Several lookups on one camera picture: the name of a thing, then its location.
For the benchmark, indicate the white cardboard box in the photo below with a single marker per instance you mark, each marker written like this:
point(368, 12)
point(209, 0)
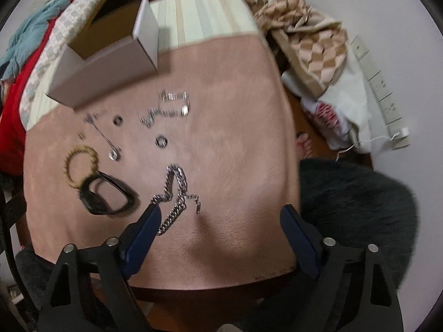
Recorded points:
point(115, 50)

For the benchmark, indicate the striped table cloth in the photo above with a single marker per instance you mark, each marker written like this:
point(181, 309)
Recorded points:
point(186, 22)

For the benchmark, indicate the black fuzzy cushion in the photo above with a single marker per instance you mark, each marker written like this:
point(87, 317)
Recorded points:
point(357, 206)

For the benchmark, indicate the checkered beige blanket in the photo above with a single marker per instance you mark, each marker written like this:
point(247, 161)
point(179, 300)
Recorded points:
point(314, 43)

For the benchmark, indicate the teal blue blanket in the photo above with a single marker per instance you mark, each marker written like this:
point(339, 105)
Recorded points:
point(28, 38)

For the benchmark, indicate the white printed plastic bag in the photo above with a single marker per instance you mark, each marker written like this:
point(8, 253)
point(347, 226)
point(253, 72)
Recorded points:
point(341, 114)

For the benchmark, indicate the red bed cover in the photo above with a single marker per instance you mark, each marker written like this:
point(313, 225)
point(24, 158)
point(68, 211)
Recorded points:
point(12, 131)

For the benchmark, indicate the black smart band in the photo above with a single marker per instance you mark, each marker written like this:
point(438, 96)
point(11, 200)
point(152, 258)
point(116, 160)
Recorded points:
point(104, 195)

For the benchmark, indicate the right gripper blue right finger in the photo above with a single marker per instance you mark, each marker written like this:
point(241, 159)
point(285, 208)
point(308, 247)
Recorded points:
point(301, 237)

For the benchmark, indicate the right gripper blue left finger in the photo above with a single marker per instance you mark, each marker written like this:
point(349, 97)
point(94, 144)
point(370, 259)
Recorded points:
point(136, 240)

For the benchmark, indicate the checkered mattress quilt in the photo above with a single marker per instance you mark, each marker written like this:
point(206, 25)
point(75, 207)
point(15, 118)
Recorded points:
point(67, 27)

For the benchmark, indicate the white power strip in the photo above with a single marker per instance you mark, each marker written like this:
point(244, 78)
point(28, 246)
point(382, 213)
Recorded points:
point(387, 126)

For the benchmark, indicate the silver hair pin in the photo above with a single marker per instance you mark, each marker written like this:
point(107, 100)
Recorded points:
point(115, 152)

